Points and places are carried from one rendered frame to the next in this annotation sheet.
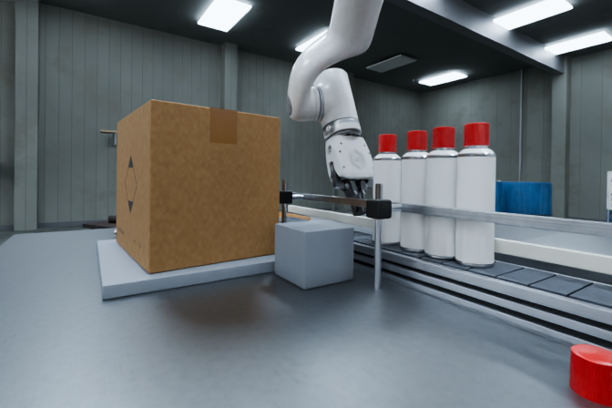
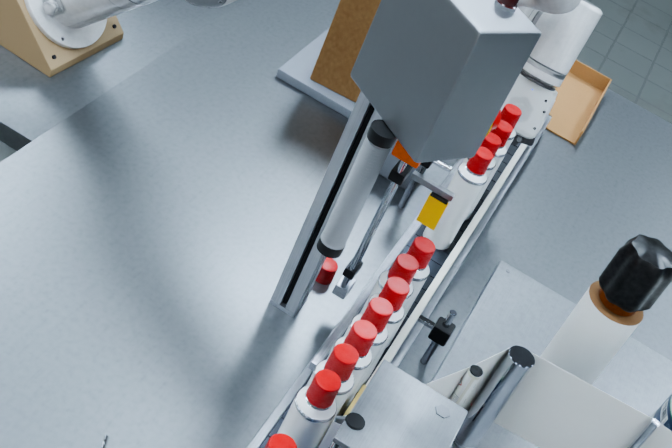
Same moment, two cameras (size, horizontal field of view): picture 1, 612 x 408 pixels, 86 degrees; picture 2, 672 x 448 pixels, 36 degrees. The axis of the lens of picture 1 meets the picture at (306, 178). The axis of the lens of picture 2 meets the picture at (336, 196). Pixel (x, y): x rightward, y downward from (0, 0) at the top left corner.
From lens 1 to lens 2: 160 cm
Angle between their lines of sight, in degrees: 55
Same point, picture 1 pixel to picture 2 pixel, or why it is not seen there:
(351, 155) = (514, 100)
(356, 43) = (538, 5)
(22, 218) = not seen: outside the picture
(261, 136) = not seen: hidden behind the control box
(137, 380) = (228, 126)
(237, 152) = not seen: hidden behind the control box
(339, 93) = (552, 30)
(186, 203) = (351, 48)
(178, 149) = (360, 8)
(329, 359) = (285, 184)
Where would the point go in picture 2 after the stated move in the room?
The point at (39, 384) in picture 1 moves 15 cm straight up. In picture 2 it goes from (208, 100) to (228, 36)
